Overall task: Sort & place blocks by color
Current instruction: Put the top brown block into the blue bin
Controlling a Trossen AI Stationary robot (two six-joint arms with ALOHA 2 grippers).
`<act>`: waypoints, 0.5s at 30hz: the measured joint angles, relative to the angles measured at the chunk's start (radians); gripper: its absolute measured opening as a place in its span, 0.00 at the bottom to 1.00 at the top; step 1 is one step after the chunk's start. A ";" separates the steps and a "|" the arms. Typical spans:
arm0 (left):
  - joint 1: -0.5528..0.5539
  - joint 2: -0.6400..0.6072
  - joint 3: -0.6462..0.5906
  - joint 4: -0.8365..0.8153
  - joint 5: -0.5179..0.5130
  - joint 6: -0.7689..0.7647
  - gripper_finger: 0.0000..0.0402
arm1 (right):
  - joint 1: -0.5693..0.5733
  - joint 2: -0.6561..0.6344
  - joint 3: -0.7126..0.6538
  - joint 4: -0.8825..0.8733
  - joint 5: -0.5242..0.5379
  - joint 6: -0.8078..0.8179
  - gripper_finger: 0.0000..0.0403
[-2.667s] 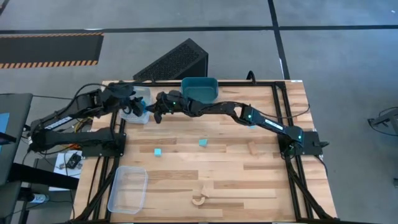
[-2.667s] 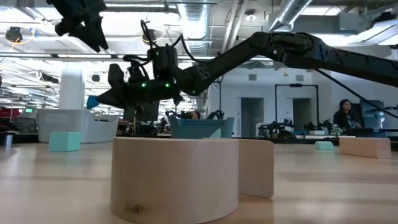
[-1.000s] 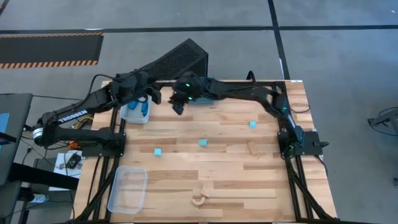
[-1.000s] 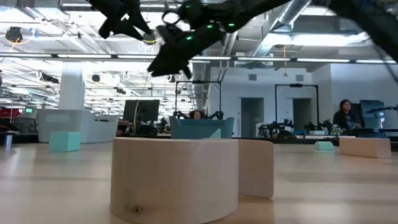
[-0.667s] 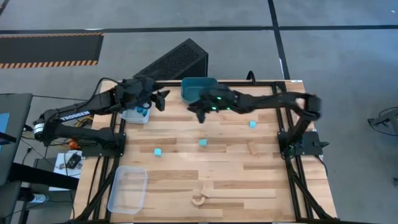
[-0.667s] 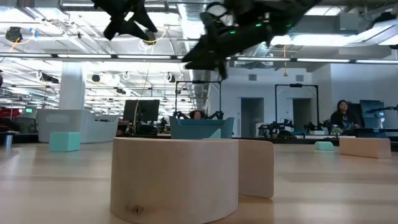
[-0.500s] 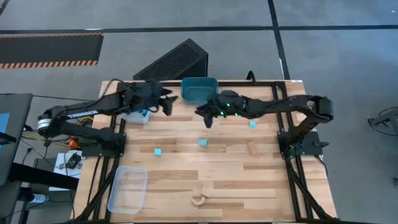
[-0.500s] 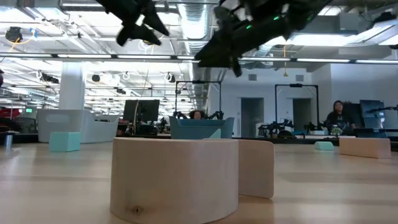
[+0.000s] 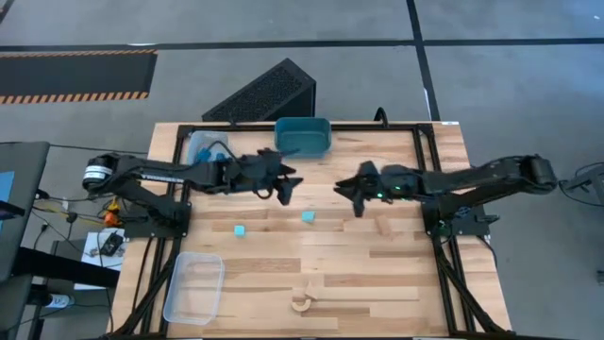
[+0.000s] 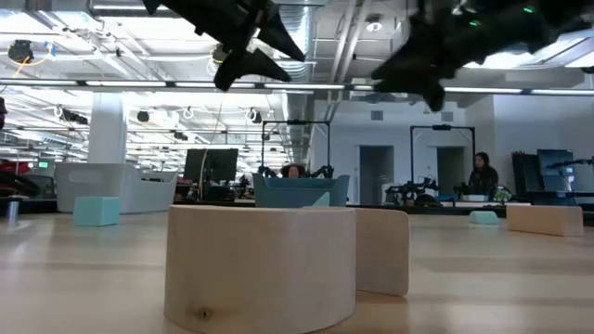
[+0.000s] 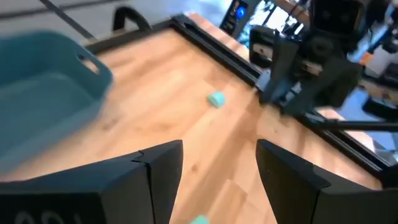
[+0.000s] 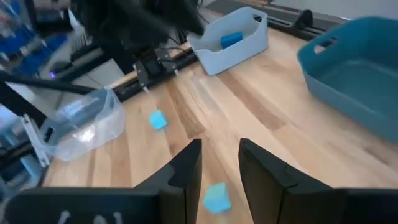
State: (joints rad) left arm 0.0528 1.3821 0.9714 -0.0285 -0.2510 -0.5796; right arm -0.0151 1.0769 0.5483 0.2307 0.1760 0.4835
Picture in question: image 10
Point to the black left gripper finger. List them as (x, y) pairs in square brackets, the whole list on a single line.
[(278, 37), (262, 65)]

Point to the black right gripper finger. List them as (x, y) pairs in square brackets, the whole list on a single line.
[(401, 67), (404, 85)]

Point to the light cyan small block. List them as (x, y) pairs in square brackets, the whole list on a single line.
[(484, 218)]

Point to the wooden triangle block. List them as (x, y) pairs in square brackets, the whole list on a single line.
[(383, 253)]

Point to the wooden rectangular block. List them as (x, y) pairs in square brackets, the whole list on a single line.
[(545, 220)]

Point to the wooden arch block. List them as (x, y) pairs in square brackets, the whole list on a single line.
[(260, 269)]

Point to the light cyan cube block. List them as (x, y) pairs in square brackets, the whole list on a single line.
[(96, 212)]

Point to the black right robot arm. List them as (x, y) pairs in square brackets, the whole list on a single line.
[(510, 28)]

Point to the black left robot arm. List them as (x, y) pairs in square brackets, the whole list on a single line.
[(185, 11)]

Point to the black background robot arm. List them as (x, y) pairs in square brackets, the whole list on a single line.
[(322, 172), (267, 171), (410, 188)]

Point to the round ceiling fixture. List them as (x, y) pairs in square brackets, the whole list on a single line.
[(374, 26)]

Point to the person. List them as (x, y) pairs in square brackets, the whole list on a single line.
[(293, 171), (482, 178)]

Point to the black computer monitor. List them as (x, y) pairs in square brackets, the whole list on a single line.
[(211, 164)]

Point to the teal plastic bin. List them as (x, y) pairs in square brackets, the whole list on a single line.
[(278, 192)]

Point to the dark background cabinet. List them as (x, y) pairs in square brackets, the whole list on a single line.
[(524, 171)]

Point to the small potted plant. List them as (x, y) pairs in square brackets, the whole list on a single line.
[(502, 197)]

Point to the dark background monitor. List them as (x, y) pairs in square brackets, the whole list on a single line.
[(554, 162)]

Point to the white pillar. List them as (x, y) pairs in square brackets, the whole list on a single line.
[(107, 134)]

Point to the grey translucent plastic bin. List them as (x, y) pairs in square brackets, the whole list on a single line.
[(93, 181)]

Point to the red background object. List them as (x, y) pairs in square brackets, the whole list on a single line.
[(16, 167)]

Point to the silver ventilation duct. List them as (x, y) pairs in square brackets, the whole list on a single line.
[(297, 106)]

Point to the black background rig frame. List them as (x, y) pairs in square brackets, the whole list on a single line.
[(297, 122), (441, 127)]

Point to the silver metal post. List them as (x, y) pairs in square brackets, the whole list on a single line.
[(12, 211)]

